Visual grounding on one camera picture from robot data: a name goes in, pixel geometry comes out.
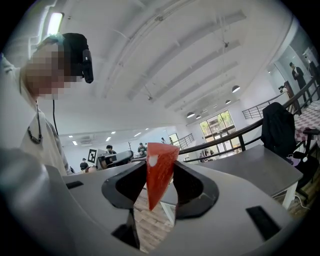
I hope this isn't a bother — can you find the grey table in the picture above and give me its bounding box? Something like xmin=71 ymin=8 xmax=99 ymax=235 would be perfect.
xmin=159 ymin=144 xmax=305 ymax=225

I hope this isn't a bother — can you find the black thin cable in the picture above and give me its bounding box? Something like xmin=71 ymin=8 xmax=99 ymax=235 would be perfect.
xmin=51 ymin=99 xmax=60 ymax=137

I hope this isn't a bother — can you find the black jacket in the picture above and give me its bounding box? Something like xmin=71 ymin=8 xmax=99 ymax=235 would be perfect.
xmin=260 ymin=101 xmax=298 ymax=158

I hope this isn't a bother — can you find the red watermelon slice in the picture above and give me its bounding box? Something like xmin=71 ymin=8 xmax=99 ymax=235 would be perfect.
xmin=145 ymin=142 xmax=181 ymax=212

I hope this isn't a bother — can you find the black metal railing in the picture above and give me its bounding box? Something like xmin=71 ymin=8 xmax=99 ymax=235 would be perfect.
xmin=172 ymin=74 xmax=320 ymax=157

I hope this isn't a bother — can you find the rectangular ceiling light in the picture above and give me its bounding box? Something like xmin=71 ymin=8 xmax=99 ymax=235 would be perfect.
xmin=46 ymin=12 xmax=64 ymax=36

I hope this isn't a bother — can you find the black neck cord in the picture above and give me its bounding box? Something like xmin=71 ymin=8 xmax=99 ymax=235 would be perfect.
xmin=26 ymin=99 xmax=44 ymax=146

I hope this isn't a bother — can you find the black office chair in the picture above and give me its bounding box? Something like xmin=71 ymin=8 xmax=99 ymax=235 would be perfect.
xmin=287 ymin=127 xmax=320 ymax=201

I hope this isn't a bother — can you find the white floor cable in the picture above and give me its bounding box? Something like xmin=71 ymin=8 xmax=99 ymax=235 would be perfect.
xmin=294 ymin=194 xmax=312 ymax=209

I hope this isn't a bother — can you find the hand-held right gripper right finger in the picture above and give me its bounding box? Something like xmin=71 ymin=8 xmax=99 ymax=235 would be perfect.
xmin=171 ymin=159 xmax=220 ymax=220

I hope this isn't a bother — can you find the person's beige hoodie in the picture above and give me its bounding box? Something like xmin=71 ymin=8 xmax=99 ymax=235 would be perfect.
xmin=0 ymin=53 xmax=76 ymax=177

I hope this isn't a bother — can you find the large glass window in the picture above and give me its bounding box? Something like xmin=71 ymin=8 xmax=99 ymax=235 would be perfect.
xmin=198 ymin=109 xmax=238 ymax=151

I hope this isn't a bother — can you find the person's head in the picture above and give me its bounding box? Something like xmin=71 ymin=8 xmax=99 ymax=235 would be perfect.
xmin=23 ymin=37 xmax=85 ymax=101

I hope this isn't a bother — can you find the black head-mounted camera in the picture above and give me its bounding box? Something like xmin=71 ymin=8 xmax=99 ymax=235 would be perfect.
xmin=81 ymin=49 xmax=95 ymax=84

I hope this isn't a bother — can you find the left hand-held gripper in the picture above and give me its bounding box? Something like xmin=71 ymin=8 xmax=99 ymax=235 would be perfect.
xmin=87 ymin=148 xmax=134 ymax=171

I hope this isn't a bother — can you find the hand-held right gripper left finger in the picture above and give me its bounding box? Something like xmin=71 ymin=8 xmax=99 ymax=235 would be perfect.
xmin=101 ymin=160 xmax=148 ymax=210

